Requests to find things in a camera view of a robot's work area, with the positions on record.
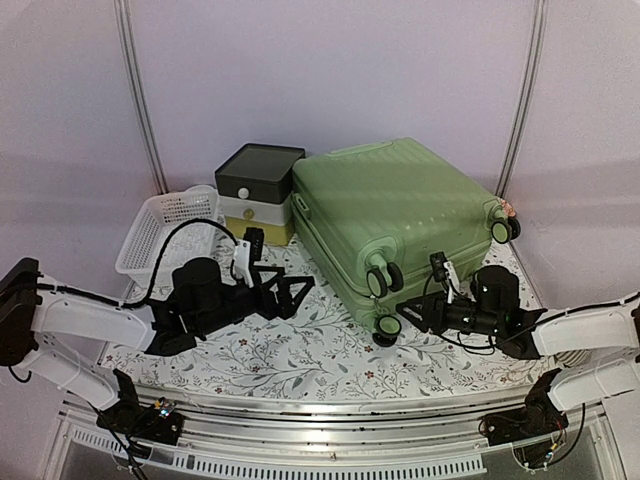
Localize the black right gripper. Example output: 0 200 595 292
396 291 504 337

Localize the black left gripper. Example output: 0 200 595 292
195 266 315 337

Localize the drawer cabinet with dark top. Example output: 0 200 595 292
215 143 306 246

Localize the green hard-shell suitcase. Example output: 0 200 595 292
291 138 521 347

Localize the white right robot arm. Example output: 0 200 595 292
396 252 639 445

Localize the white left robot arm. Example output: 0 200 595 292
1 228 315 445

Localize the small patterned bowl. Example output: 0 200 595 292
491 197 516 222

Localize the white plastic mesh basket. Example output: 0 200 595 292
115 185 220 288

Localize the aluminium front rail frame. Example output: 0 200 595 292
40 380 621 480

